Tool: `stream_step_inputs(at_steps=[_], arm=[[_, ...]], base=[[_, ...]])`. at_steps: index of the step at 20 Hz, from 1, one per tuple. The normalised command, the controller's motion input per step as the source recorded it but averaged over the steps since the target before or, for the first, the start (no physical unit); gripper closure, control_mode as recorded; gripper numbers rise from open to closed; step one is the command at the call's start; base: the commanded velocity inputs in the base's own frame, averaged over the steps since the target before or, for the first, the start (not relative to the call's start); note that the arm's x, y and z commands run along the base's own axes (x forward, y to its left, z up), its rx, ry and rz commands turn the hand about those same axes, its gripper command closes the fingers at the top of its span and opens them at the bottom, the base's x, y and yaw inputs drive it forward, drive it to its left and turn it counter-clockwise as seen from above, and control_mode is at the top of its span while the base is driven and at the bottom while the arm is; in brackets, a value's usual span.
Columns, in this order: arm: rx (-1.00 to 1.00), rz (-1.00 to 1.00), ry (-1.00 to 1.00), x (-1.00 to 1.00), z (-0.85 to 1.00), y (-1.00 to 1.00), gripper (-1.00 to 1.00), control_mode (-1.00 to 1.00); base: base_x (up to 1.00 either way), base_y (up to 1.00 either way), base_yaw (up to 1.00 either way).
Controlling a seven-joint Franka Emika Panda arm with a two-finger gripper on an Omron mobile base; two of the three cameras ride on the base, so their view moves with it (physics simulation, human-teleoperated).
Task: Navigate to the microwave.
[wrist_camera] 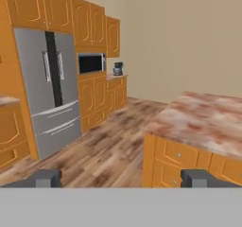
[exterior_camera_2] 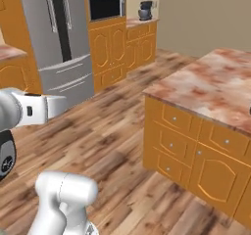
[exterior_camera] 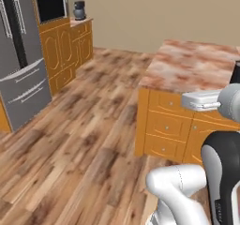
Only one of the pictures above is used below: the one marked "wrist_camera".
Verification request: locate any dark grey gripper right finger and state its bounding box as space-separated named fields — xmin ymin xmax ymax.
xmin=180 ymin=168 xmax=242 ymax=188

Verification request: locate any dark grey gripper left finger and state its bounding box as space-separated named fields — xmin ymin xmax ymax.
xmin=2 ymin=168 xmax=62 ymax=188

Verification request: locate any black microwave oven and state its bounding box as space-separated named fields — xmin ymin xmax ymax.
xmin=77 ymin=52 xmax=108 ymax=76

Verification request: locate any orange island cupboard door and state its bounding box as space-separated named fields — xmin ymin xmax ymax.
xmin=151 ymin=159 xmax=184 ymax=188

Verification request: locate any orange island drawer front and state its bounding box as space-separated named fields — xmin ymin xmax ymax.
xmin=208 ymin=153 xmax=242 ymax=186
xmin=153 ymin=136 xmax=200 ymax=169

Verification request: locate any orange island cabinet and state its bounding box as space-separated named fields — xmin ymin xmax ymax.
xmin=141 ymin=133 xmax=242 ymax=188

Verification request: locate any orange cupboard with marble top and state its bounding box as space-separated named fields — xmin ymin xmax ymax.
xmin=0 ymin=93 xmax=32 ymax=172

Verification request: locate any stainless steel fridge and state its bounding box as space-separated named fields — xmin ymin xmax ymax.
xmin=12 ymin=26 xmax=84 ymax=160

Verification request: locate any orange base cupboard run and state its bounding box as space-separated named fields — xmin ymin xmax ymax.
xmin=77 ymin=72 xmax=129 ymax=133

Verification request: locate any dark grey stand mixer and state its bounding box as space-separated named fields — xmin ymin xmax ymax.
xmin=112 ymin=61 xmax=125 ymax=77

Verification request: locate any orange wall cupboard run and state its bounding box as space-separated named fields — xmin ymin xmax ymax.
xmin=2 ymin=0 xmax=122 ymax=59

